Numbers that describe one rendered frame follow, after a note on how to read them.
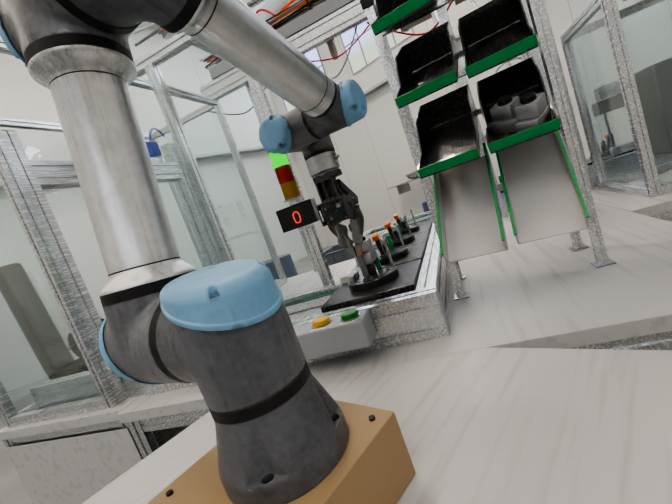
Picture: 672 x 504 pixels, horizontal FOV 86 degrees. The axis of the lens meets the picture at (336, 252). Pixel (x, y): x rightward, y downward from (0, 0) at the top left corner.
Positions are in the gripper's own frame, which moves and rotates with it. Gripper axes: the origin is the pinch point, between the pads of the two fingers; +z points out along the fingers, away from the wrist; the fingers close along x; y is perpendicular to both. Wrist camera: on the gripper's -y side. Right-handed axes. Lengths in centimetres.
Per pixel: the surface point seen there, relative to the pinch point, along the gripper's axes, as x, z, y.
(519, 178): 40.4, -3.9, -9.0
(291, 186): -17.5, -22.1, -16.2
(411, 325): 9.7, 17.4, 11.5
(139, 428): -70, 27, 19
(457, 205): 25.7, -2.4, -7.4
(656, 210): 82, 23, -54
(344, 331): -2.5, 12.8, 18.5
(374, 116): -112, -200, -912
